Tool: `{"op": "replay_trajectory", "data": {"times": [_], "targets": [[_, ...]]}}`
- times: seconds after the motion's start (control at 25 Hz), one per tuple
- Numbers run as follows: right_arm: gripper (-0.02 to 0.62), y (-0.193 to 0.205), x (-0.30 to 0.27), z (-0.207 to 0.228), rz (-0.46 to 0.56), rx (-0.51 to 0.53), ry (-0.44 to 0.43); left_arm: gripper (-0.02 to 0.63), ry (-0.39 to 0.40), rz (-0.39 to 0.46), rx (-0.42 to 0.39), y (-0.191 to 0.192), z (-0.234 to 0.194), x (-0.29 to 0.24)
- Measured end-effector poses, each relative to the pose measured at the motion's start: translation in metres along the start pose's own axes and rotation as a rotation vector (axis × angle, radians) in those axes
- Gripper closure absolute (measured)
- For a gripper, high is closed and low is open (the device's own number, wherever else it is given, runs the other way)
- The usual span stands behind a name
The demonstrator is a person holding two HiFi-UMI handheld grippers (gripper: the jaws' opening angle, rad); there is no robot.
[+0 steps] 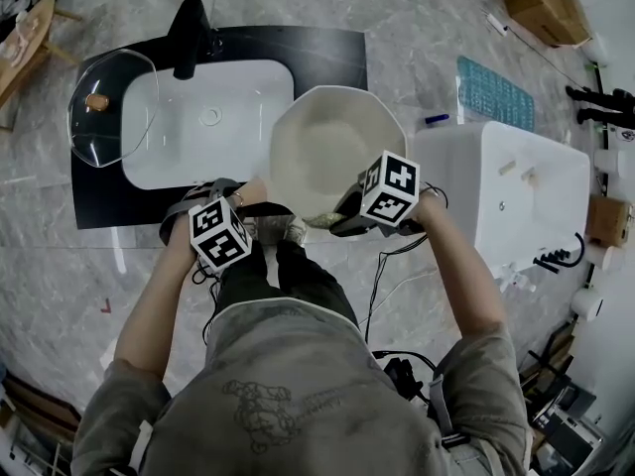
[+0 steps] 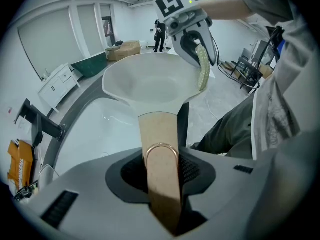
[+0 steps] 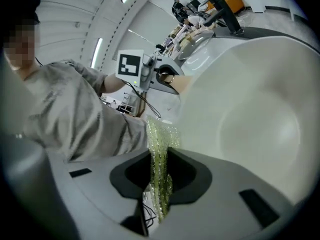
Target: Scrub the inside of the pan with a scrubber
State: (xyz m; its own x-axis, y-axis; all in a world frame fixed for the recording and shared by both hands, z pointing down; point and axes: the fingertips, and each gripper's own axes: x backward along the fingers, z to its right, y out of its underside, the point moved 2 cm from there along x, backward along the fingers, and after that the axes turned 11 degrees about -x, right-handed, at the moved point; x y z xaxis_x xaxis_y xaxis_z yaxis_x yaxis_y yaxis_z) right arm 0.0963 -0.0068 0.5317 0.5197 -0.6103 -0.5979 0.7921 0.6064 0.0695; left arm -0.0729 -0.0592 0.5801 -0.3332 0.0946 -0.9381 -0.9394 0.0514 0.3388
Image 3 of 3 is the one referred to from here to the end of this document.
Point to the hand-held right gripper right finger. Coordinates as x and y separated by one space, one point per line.
225 184

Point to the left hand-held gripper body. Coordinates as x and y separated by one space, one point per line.
128 65

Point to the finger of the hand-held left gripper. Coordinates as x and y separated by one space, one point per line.
172 65
162 87

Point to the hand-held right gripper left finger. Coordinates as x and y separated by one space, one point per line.
95 184

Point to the green glittery scrubber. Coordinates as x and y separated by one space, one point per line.
160 139

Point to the person's left forearm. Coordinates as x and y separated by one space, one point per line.
113 84

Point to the white metal rack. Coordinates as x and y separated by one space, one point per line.
128 104

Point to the person's grey shirt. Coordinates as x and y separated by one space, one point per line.
70 109

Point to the person's head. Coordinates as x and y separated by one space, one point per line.
21 49

